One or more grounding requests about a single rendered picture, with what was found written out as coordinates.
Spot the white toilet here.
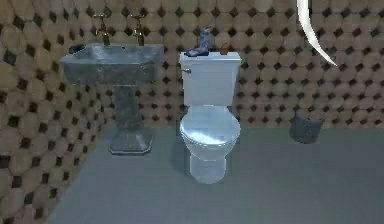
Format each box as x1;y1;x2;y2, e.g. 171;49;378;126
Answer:
178;50;242;185

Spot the blue grey cloth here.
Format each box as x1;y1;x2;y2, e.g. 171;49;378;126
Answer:
185;26;213;58

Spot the small brown object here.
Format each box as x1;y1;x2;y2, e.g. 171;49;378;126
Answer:
219;41;231;56

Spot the grey waste bin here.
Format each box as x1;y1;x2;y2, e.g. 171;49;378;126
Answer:
288;112;325;145

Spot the brass tap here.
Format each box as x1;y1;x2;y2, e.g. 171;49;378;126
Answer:
130;13;146;47
92;12;111;47

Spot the grey stone pedestal sink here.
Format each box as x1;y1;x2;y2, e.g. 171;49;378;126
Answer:
59;42;165;156

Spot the white curved strip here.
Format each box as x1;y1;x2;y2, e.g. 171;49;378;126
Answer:
296;0;339;67

